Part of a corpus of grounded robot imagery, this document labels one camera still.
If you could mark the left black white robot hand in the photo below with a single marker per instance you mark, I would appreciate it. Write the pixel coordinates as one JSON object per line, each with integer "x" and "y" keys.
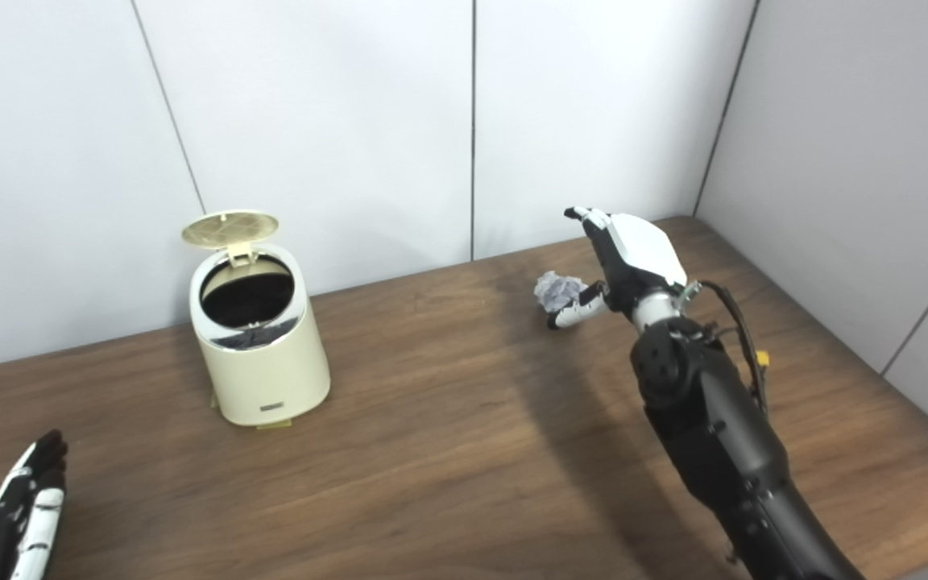
{"x": 9, "y": 524}

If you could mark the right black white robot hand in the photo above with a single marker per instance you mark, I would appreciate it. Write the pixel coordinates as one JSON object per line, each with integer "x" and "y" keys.
{"x": 633, "y": 250}

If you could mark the white paper ball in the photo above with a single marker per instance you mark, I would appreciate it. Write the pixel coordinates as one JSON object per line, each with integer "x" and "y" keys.
{"x": 557, "y": 290}

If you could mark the cream round bin lid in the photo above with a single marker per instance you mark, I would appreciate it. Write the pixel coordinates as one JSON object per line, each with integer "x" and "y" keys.
{"x": 230, "y": 229}

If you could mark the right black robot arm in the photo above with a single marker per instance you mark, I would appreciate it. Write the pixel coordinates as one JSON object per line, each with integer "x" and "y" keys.
{"x": 714, "y": 435}

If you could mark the cream-colored bin body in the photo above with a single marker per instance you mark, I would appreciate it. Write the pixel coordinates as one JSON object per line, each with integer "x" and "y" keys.
{"x": 267, "y": 362}

